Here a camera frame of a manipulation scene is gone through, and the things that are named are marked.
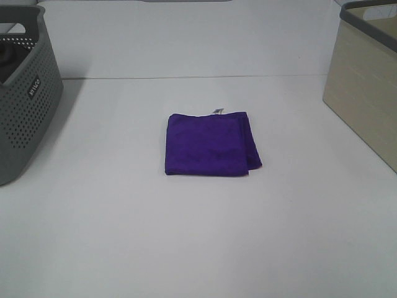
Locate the purple towel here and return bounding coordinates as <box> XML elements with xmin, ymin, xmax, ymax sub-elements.
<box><xmin>164</xmin><ymin>112</ymin><xmax>262</xmax><ymax>177</ymax></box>

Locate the beige plastic bin grey rim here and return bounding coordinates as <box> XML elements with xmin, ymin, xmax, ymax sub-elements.
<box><xmin>323</xmin><ymin>1</ymin><xmax>396</xmax><ymax>170</ymax></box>

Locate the grey perforated plastic basket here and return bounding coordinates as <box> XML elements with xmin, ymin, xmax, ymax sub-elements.
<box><xmin>1</xmin><ymin>5</ymin><xmax>63</xmax><ymax>185</ymax></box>

